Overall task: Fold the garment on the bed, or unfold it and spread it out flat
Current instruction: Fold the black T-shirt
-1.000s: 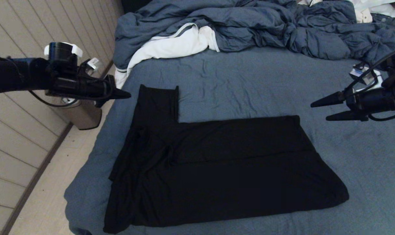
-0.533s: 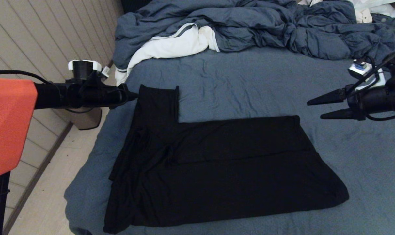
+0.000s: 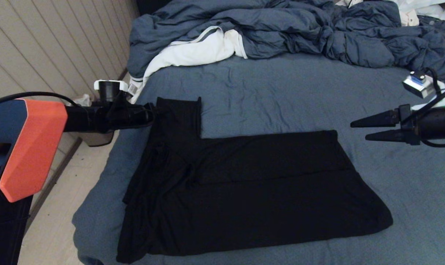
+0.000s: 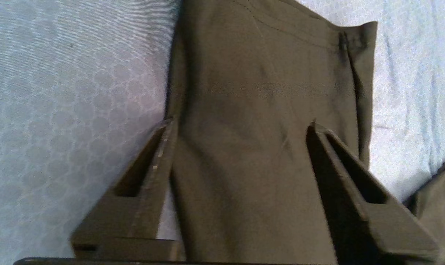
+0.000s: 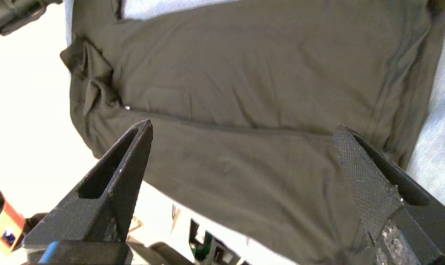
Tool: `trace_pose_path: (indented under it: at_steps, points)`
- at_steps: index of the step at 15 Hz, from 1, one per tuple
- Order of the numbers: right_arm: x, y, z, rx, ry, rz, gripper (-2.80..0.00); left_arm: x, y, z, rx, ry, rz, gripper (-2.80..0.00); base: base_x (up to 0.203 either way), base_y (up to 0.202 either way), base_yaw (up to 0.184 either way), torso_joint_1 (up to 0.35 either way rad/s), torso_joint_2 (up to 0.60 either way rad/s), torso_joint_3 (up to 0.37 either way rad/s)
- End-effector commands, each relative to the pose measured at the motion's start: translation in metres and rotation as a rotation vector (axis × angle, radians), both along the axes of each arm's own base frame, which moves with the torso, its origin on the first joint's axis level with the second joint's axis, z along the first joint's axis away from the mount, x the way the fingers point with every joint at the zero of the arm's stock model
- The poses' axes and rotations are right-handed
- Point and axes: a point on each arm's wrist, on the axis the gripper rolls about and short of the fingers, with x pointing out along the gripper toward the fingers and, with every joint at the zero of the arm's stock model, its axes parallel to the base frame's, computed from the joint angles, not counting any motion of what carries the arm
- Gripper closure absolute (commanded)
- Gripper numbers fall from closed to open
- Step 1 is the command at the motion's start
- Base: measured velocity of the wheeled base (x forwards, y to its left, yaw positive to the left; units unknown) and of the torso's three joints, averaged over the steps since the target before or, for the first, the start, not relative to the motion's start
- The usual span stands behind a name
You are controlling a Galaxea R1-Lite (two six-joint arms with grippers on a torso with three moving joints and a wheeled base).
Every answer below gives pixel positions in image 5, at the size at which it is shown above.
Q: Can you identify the blue bed sheet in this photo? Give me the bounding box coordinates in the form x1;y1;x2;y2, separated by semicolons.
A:
64;0;445;216

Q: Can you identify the black moon print t-shirt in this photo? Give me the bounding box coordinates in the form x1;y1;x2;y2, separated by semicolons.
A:
60;0;445;265

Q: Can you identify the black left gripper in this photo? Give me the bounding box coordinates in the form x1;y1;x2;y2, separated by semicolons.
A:
0;0;63;36

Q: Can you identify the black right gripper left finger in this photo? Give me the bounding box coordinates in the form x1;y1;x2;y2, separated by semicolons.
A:
23;119;154;254

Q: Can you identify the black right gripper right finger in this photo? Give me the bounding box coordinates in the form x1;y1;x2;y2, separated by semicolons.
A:
333;124;445;264

